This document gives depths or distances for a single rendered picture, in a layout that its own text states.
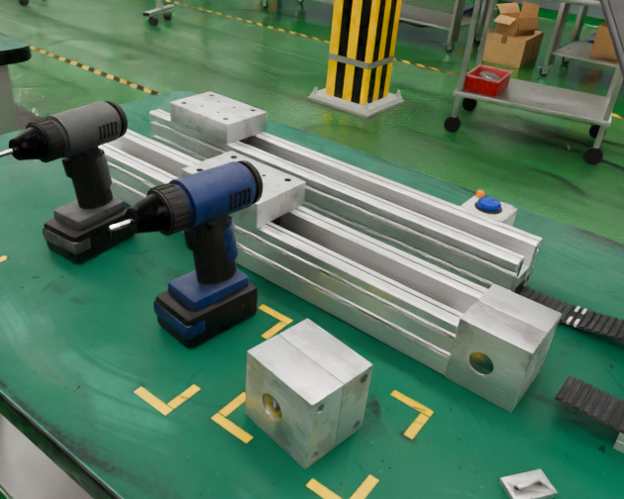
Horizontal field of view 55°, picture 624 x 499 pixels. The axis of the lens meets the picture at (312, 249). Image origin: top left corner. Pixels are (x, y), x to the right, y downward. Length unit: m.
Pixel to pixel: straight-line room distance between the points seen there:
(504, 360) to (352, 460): 0.21
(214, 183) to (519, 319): 0.40
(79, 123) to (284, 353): 0.45
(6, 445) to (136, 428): 0.82
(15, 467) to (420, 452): 0.96
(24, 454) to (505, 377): 1.05
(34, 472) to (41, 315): 0.61
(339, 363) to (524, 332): 0.23
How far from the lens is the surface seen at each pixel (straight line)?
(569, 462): 0.76
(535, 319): 0.78
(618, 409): 0.80
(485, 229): 0.98
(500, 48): 5.88
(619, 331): 0.95
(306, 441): 0.64
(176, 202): 0.69
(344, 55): 4.13
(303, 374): 0.63
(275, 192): 0.89
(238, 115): 1.19
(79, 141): 0.91
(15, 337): 0.86
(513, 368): 0.74
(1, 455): 1.49
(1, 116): 2.28
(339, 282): 0.82
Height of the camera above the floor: 1.31
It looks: 32 degrees down
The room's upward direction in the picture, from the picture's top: 5 degrees clockwise
